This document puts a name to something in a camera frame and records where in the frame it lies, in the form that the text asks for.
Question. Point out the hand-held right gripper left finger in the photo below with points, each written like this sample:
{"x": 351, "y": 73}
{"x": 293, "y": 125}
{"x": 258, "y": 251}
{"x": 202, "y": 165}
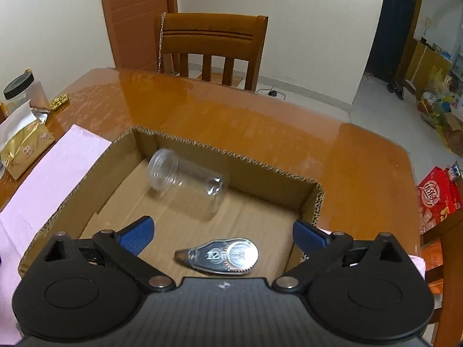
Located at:
{"x": 139, "y": 235}

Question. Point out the pink table cloth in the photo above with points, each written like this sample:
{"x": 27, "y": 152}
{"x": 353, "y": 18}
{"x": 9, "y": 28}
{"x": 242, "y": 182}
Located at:
{"x": 54, "y": 166}

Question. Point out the plastic jar with black lid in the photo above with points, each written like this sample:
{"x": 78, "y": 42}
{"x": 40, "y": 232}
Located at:
{"x": 25, "y": 90}

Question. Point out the wooden door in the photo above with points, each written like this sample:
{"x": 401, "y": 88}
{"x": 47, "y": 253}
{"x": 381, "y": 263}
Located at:
{"x": 134, "y": 14}

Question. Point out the red printed gift boxes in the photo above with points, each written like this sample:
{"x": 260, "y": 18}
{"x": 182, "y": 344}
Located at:
{"x": 436, "y": 195}

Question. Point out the silver foil wrapper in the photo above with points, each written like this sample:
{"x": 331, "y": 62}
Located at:
{"x": 40, "y": 115}

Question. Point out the silver correction tape dispenser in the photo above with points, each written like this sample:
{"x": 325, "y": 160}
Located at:
{"x": 231, "y": 255}

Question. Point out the cardboard box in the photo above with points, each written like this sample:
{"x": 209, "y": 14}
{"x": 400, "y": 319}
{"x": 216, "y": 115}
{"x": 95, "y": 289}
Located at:
{"x": 253, "y": 173}

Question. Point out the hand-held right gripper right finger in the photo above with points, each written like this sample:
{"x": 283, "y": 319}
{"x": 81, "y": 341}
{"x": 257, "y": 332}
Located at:
{"x": 311, "y": 238}

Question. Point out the dark shoes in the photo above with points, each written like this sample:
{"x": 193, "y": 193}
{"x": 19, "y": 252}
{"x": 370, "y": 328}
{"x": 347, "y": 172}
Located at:
{"x": 396, "y": 90}

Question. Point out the yellow wooden cabinet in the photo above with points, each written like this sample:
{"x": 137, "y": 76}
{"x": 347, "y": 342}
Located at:
{"x": 423, "y": 61}

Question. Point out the pile of bags on floor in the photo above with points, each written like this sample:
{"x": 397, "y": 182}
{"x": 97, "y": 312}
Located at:
{"x": 443, "y": 108}

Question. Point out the clear plastic jar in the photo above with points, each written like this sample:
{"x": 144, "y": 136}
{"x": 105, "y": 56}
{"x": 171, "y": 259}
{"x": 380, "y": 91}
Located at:
{"x": 188, "y": 180}

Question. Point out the gold foil packet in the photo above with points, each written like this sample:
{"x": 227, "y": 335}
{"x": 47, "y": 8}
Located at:
{"x": 25, "y": 150}

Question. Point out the dark blue door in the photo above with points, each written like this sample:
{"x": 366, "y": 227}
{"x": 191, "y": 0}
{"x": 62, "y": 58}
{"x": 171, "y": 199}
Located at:
{"x": 390, "y": 25}

